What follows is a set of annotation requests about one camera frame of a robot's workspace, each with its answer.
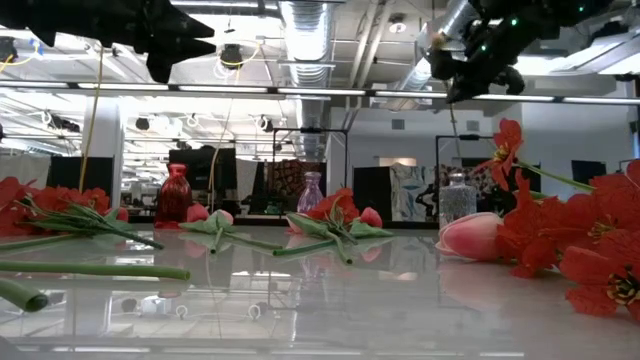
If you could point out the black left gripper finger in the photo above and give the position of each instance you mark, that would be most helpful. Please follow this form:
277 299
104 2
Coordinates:
190 29
190 49

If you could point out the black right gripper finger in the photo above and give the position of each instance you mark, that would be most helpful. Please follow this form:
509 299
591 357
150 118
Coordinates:
447 62
472 90

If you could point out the pink artificial tulip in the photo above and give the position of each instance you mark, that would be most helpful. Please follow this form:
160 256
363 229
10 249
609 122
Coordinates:
470 236
225 216
307 225
20 295

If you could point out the red artificial flower bunch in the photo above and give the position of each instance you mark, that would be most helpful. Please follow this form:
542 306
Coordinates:
60 197
334 202
575 225

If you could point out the long green stem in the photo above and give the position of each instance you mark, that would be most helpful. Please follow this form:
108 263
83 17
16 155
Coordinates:
100 270

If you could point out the clear glass vase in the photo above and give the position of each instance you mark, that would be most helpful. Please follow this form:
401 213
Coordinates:
457 202

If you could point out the red glass vase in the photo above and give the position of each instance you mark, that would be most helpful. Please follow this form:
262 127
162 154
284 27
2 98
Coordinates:
173 195

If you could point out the purple glass vase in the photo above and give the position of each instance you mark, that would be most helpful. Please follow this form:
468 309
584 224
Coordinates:
310 195

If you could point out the black ceiling dome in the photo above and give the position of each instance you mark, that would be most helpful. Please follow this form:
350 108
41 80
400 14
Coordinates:
231 55

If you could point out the round ceiling spotlight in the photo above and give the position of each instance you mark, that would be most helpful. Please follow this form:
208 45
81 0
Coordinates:
397 26

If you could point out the black monitor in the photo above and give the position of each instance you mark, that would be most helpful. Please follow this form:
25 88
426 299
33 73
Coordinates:
587 170
205 167

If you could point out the white blue patterned cloth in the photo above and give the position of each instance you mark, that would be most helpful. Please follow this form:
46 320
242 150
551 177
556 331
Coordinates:
407 192

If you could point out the long white light strip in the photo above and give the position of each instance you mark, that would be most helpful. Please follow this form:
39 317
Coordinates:
320 91

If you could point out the black partition panel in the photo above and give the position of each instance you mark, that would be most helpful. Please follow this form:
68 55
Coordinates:
67 172
372 190

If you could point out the brown patterned cloth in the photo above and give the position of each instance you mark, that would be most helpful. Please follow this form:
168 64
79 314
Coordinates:
282 180

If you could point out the smooth silver air duct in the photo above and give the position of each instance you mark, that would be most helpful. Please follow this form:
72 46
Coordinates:
450 20

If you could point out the black metal frame stand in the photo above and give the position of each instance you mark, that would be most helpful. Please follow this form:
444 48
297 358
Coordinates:
470 137
310 130

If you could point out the ribbed silver air duct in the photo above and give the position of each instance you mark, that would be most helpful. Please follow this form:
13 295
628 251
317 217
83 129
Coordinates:
306 40

